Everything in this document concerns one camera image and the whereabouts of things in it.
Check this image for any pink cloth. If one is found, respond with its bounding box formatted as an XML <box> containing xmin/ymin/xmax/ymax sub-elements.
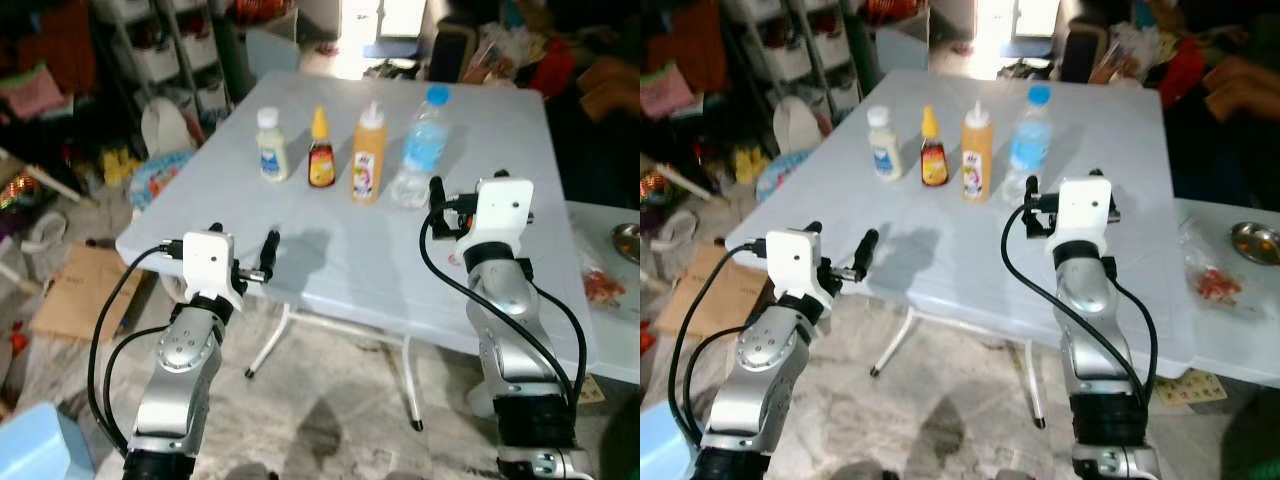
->
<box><xmin>0</xmin><ymin>65</ymin><xmax>67</xmax><ymax>121</ymax></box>
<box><xmin>640</xmin><ymin>62</ymin><xmax>701</xmax><ymax>121</ymax></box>

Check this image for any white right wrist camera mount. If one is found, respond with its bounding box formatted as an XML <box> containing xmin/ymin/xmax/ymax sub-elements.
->
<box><xmin>457</xmin><ymin>178</ymin><xmax>534</xmax><ymax>263</ymax></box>
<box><xmin>1055</xmin><ymin>177</ymin><xmax>1117</xmax><ymax>251</ymax></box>

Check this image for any large white folding table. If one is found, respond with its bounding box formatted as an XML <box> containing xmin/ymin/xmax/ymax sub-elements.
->
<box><xmin>115</xmin><ymin>70</ymin><xmax>601</xmax><ymax>433</ymax></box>
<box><xmin>725</xmin><ymin>70</ymin><xmax>1199</xmax><ymax>431</ymax></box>

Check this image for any short black left arm cable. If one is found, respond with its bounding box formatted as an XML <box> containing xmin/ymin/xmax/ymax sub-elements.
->
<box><xmin>102</xmin><ymin>325</ymin><xmax>169</xmax><ymax>456</ymax></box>
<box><xmin>683</xmin><ymin>325</ymin><xmax>751</xmax><ymax>446</ymax></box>

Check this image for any white plastic drawer rack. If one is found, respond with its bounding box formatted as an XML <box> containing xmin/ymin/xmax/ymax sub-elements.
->
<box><xmin>725</xmin><ymin>0</ymin><xmax>861</xmax><ymax>116</ymax></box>
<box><xmin>95</xmin><ymin>0</ymin><xmax>231</xmax><ymax>121</ymax></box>

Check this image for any small white side table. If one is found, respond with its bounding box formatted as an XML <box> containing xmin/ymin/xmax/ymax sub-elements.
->
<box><xmin>565</xmin><ymin>200</ymin><xmax>641</xmax><ymax>386</ymax></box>
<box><xmin>1175</xmin><ymin>198</ymin><xmax>1280</xmax><ymax>386</ymax></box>

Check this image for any dark sauce bottle yellow cap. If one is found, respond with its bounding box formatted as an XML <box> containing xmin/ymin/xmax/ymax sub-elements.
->
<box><xmin>920</xmin><ymin>105</ymin><xmax>949</xmax><ymax>188</ymax></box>
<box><xmin>308</xmin><ymin>107</ymin><xmax>337</xmax><ymax>190</ymax></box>

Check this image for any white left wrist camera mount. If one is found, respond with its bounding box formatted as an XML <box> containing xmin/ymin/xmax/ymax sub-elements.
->
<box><xmin>765</xmin><ymin>228</ymin><xmax>834</xmax><ymax>307</ymax></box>
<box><xmin>182</xmin><ymin>230</ymin><xmax>247</xmax><ymax>311</ymax></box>

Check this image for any long black right arm cable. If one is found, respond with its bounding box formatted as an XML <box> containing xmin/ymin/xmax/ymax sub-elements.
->
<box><xmin>418</xmin><ymin>208</ymin><xmax>577</xmax><ymax>401</ymax></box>
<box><xmin>1000</xmin><ymin>203</ymin><xmax>1149</xmax><ymax>399</ymax></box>

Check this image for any white mayonnaise squeeze bottle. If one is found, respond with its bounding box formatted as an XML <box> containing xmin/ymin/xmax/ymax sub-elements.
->
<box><xmin>257</xmin><ymin>107</ymin><xmax>290</xmax><ymax>184</ymax></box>
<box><xmin>867</xmin><ymin>105</ymin><xmax>902</xmax><ymax>182</ymax></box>

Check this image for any short black right arm cable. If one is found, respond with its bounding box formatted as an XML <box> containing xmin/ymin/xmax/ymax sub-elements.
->
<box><xmin>525</xmin><ymin>280</ymin><xmax>589</xmax><ymax>401</ymax></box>
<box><xmin>1110</xmin><ymin>278</ymin><xmax>1159</xmax><ymax>396</ymax></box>

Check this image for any blue capped water bottle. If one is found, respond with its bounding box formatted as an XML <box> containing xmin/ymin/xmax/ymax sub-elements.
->
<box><xmin>1003</xmin><ymin>85</ymin><xmax>1054</xmax><ymax>206</ymax></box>
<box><xmin>390</xmin><ymin>86</ymin><xmax>451</xmax><ymax>211</ymax></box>

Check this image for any orange sauce squeeze bottle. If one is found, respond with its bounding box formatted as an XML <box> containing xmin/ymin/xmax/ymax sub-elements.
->
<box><xmin>961</xmin><ymin>100</ymin><xmax>996</xmax><ymax>204</ymax></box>
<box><xmin>351</xmin><ymin>102</ymin><xmax>388</xmax><ymax>205</ymax></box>

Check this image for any light blue plastic bin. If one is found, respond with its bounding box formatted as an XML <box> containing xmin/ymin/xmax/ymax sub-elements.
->
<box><xmin>640</xmin><ymin>403</ymin><xmax>693</xmax><ymax>480</ymax></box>
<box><xmin>0</xmin><ymin>403</ymin><xmax>96</xmax><ymax>480</ymax></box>

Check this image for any long black left arm cable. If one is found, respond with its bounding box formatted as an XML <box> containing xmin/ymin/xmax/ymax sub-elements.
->
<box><xmin>88</xmin><ymin>238</ymin><xmax>187</xmax><ymax>456</ymax></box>
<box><xmin>668</xmin><ymin>238</ymin><xmax>771</xmax><ymax>451</ymax></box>

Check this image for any long black arm cable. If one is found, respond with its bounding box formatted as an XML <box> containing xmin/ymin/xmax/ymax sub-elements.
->
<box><xmin>418</xmin><ymin>208</ymin><xmax>577</xmax><ymax>401</ymax></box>
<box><xmin>668</xmin><ymin>238</ymin><xmax>771</xmax><ymax>451</ymax></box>
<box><xmin>1000</xmin><ymin>203</ymin><xmax>1149</xmax><ymax>399</ymax></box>
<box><xmin>88</xmin><ymin>238</ymin><xmax>187</xmax><ymax>456</ymax></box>

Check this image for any blue patterned round basin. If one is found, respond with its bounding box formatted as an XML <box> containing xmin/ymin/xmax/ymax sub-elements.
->
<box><xmin>130</xmin><ymin>150</ymin><xmax>197</xmax><ymax>211</ymax></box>
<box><xmin>755</xmin><ymin>150</ymin><xmax>811</xmax><ymax>206</ymax></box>

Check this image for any flat brown cardboard box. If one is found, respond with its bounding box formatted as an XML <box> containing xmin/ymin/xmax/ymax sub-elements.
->
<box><xmin>30</xmin><ymin>245</ymin><xmax>156</xmax><ymax>346</ymax></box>
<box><xmin>652</xmin><ymin>243</ymin><xmax>761</xmax><ymax>341</ymax></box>

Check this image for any clear bag with red food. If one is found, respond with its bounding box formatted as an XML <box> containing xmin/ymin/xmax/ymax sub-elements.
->
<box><xmin>580</xmin><ymin>262</ymin><xmax>627</xmax><ymax>307</ymax></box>
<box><xmin>1180</xmin><ymin>225</ymin><xmax>1247</xmax><ymax>307</ymax></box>

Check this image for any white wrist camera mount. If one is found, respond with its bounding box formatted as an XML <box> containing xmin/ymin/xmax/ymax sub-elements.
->
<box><xmin>182</xmin><ymin>230</ymin><xmax>247</xmax><ymax>311</ymax></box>
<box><xmin>765</xmin><ymin>228</ymin><xmax>834</xmax><ymax>307</ymax></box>
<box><xmin>457</xmin><ymin>178</ymin><xmax>534</xmax><ymax>263</ymax></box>
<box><xmin>1055</xmin><ymin>177</ymin><xmax>1117</xmax><ymax>251</ymax></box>

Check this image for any short black arm cable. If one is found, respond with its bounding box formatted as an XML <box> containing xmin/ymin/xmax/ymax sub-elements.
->
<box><xmin>525</xmin><ymin>280</ymin><xmax>589</xmax><ymax>401</ymax></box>
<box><xmin>683</xmin><ymin>325</ymin><xmax>751</xmax><ymax>446</ymax></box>
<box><xmin>1110</xmin><ymin>278</ymin><xmax>1159</xmax><ymax>396</ymax></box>
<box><xmin>102</xmin><ymin>325</ymin><xmax>169</xmax><ymax>456</ymax></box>

